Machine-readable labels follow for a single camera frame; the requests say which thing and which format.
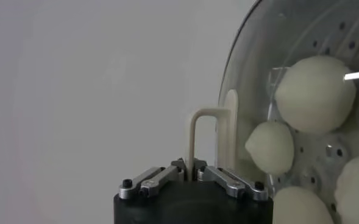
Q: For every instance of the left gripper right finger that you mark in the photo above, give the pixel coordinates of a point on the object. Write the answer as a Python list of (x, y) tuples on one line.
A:
[(228, 182)]

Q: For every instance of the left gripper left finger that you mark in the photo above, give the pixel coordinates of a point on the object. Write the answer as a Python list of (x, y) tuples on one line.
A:
[(154, 182)]

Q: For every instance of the white steamed baozi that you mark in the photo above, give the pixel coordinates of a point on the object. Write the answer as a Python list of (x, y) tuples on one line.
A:
[(270, 147), (314, 94), (357, 188), (301, 207)]

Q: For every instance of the perforated steel steamer basket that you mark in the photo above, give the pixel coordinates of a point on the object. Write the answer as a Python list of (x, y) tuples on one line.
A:
[(331, 33)]

